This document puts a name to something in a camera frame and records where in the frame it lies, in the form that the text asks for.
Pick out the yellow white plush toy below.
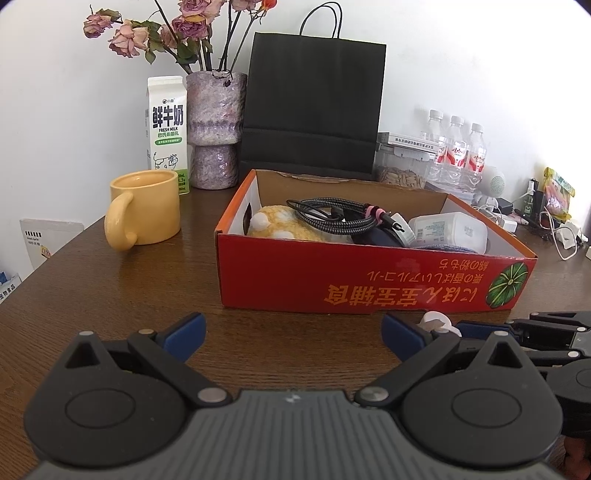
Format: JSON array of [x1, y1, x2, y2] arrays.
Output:
[[247, 204, 356, 243]]

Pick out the flat white box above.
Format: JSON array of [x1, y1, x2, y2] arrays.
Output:
[[388, 132, 441, 149]]

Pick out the red cardboard box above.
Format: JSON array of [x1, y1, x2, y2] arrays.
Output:
[[213, 168, 539, 315]]

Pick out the clear seed container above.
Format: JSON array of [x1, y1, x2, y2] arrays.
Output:
[[373, 132, 428, 189]]

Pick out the dried rose bouquet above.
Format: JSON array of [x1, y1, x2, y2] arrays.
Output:
[[83, 0, 278, 77]]

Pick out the black paper bag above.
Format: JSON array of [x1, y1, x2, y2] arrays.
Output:
[[238, 1, 387, 182]]

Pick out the purple speckled vase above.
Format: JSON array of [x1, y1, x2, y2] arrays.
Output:
[[185, 69, 247, 190]]

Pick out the white cable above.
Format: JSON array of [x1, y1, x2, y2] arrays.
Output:
[[540, 210, 583, 261]]

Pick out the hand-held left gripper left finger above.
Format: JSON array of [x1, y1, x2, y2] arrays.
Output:
[[62, 311, 233, 409]]

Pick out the grey printed tin box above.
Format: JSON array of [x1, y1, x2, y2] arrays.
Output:
[[424, 181, 476, 203]]

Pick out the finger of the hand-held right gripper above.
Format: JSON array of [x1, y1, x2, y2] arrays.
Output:
[[529, 311, 591, 333], [456, 318, 591, 368]]

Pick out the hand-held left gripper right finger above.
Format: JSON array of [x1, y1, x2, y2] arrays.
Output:
[[355, 311, 527, 409]]

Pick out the white wired earphones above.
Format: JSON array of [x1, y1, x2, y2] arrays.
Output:
[[471, 203, 504, 227]]

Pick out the blue printed packet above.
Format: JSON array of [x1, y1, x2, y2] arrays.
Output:
[[0, 270, 21, 308]]

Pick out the white robot speaker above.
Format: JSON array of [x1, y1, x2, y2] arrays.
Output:
[[473, 165, 507, 208]]

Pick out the white paper box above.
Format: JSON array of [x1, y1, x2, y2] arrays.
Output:
[[19, 218, 85, 271]]

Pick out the yellow snack packet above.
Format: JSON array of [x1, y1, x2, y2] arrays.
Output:
[[541, 167, 575, 221]]

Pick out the braided cable with pink tie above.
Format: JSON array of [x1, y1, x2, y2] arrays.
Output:
[[286, 198, 407, 234]]

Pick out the yellow mug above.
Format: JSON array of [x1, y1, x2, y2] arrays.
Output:
[[104, 170, 182, 251]]

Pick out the white green milk carton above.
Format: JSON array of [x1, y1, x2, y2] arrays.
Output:
[[147, 76, 190, 195]]

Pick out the clear water bottle red label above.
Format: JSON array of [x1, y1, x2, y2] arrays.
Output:
[[441, 115, 467, 190], [462, 122, 488, 197], [425, 110, 446, 183]]

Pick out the white plastic lid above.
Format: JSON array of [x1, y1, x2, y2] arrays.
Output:
[[418, 311, 462, 335]]

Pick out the translucent plastic container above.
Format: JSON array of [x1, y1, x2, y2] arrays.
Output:
[[407, 211, 489, 254]]

